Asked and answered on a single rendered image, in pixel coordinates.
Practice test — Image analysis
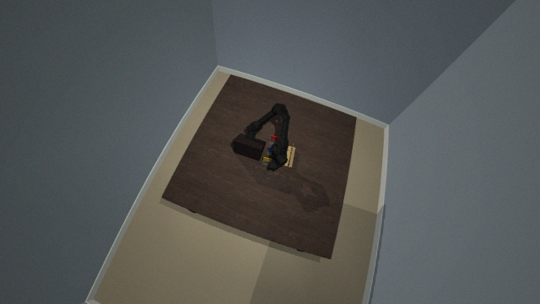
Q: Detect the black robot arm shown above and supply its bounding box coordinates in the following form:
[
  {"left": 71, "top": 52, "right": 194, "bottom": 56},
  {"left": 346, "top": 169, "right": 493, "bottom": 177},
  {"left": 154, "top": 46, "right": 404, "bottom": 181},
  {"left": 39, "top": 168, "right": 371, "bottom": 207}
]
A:
[{"left": 246, "top": 103, "right": 290, "bottom": 166}]

